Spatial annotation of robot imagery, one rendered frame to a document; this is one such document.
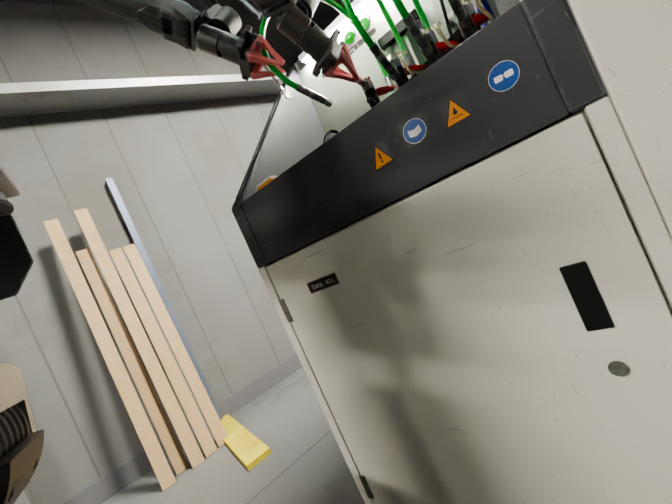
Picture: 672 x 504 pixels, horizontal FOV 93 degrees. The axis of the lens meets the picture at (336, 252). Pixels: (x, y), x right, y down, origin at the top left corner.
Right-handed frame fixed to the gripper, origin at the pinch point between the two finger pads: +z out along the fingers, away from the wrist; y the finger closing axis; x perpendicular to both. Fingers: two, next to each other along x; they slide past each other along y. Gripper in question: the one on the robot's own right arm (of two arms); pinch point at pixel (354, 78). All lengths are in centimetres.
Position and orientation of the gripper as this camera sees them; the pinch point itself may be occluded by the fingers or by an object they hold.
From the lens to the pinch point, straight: 86.3
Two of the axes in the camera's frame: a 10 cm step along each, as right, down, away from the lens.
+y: 1.9, -8.7, 4.5
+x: -6.0, 2.6, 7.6
